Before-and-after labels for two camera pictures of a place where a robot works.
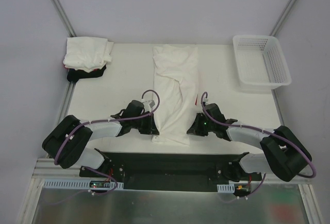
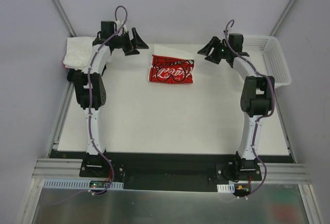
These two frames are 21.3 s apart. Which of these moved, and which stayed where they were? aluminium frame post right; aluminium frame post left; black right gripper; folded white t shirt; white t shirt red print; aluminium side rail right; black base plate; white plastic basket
Moved: black right gripper; white t shirt red print
Stayed: folded white t shirt; aluminium frame post right; white plastic basket; aluminium side rail right; aluminium frame post left; black base plate
